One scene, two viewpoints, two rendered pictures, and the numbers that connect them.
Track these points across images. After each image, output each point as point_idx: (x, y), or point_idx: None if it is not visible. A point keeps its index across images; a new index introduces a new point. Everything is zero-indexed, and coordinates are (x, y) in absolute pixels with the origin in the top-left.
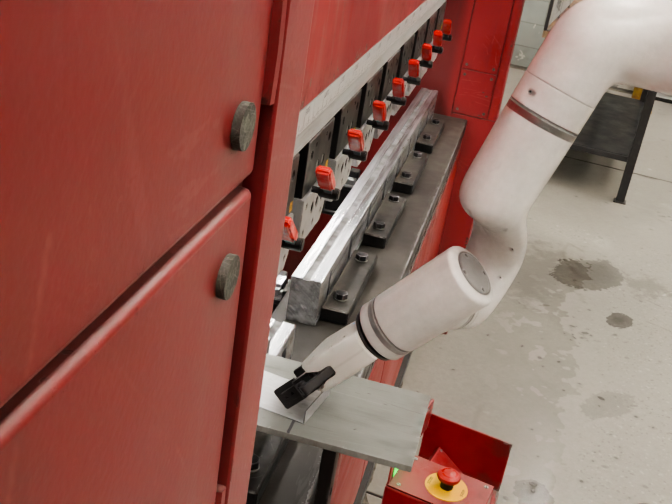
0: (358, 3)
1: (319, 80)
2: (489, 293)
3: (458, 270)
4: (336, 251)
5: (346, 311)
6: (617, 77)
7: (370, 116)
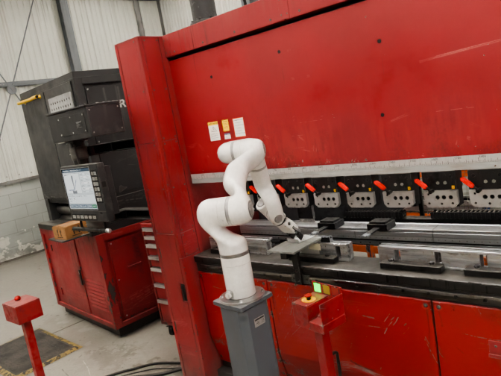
0: (340, 144)
1: (310, 162)
2: (259, 207)
3: (259, 199)
4: (406, 247)
5: (380, 262)
6: None
7: (402, 191)
